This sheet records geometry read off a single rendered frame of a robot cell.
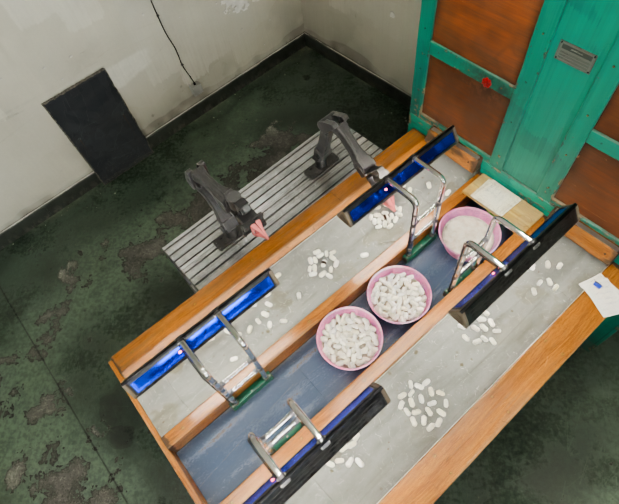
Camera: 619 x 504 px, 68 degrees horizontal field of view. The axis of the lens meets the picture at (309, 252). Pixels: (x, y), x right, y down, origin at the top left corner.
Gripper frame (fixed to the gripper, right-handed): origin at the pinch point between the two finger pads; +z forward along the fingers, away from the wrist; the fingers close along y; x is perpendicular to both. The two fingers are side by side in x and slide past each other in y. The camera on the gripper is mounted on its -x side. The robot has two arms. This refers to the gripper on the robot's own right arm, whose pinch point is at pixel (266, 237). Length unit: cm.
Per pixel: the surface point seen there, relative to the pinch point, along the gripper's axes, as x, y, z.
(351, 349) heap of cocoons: 34, -1, 45
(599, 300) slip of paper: 30, 82, 100
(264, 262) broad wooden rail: 31.1, -0.9, -9.4
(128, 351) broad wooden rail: 31, -68, -17
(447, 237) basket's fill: 34, 67, 39
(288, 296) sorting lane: 33.2, -3.7, 10.0
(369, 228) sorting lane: 33, 46, 11
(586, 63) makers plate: -41, 104, 49
